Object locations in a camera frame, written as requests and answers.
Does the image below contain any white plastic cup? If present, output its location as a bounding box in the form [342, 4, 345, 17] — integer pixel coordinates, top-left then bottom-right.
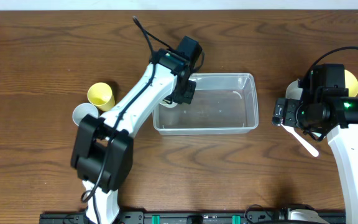
[160, 100, 177, 108]

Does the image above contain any grey plastic bowl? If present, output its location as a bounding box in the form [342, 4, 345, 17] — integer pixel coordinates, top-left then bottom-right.
[285, 80, 303, 100]

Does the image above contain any clear plastic storage box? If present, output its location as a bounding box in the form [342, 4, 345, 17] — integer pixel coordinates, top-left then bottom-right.
[152, 73, 259, 135]

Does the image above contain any yellow plastic bowl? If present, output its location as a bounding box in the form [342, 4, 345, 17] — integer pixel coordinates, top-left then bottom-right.
[344, 70, 358, 97]

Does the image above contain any yellow plastic cup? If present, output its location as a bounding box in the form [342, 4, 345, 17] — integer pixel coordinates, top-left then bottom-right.
[87, 82, 115, 111]

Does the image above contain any grey plastic cup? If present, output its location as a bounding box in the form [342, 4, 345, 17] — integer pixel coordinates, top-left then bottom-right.
[72, 103, 99, 126]

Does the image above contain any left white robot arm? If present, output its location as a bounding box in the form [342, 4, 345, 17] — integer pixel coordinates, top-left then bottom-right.
[70, 36, 204, 223]

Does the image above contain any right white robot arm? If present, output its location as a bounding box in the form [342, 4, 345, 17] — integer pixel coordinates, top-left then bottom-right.
[272, 64, 358, 223]

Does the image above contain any left black cable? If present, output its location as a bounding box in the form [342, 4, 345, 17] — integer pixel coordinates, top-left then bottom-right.
[81, 16, 205, 224]

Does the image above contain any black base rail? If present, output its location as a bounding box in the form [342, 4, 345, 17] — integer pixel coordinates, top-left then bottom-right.
[39, 210, 347, 224]

